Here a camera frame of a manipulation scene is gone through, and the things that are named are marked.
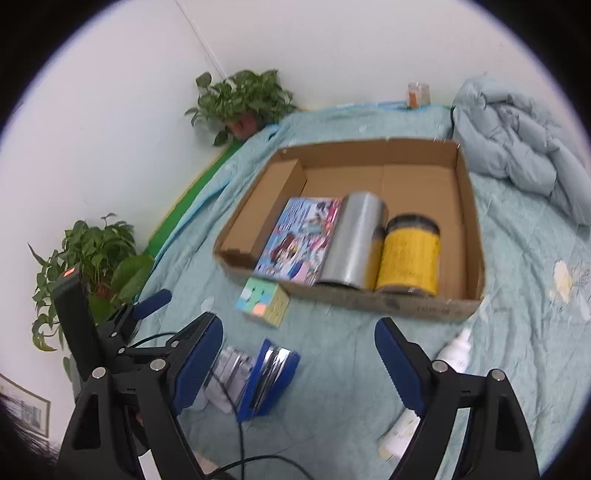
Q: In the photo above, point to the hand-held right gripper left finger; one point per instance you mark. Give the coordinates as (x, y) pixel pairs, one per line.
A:
(198, 364)

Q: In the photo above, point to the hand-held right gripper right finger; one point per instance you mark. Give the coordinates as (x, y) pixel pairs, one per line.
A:
(397, 364)

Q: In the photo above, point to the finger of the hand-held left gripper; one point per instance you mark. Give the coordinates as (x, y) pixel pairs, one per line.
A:
(147, 351)
(152, 302)

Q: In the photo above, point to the white folding phone stand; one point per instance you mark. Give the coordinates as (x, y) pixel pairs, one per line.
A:
(231, 374)

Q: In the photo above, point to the white plastic bottle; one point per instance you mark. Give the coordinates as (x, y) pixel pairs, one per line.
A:
(455, 353)

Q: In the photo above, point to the blue stapler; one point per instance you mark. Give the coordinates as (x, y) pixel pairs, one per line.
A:
(270, 381)

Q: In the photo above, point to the pastel puzzle cube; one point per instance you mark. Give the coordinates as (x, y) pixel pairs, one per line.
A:
(263, 302)

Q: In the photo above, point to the yellow label clear jar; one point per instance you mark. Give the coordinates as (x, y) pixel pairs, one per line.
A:
(408, 256)

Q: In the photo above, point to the silver metal can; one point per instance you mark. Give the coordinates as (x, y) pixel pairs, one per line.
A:
(353, 240)

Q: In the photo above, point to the colourful cartoon game box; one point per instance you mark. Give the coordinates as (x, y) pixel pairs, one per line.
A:
(300, 240)

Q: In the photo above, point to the brown cardboard box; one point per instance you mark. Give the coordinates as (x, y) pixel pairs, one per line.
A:
(415, 184)

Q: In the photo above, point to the large leafy potted plant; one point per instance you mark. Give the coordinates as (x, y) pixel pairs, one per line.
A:
(101, 258)

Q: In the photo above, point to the green sheet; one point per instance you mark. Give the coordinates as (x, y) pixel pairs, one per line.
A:
(184, 203)

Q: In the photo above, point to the person's dark hair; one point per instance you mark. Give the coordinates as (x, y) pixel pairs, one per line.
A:
(18, 443)

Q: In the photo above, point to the light blue quilted blanket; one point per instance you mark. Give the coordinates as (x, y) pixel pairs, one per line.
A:
(517, 286)

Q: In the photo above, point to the potted plant in red pot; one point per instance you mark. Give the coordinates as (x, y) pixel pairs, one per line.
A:
(244, 99)

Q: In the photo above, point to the grey-blue crumpled duvet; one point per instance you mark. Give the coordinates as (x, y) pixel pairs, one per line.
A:
(512, 138)

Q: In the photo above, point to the framed wall picture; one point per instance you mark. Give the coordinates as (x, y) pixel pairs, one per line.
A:
(27, 410)

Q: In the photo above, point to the white wall conduit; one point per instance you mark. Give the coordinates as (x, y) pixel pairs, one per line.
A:
(203, 41)

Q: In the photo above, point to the small glass jar by wall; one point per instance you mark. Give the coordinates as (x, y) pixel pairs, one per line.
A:
(418, 96)

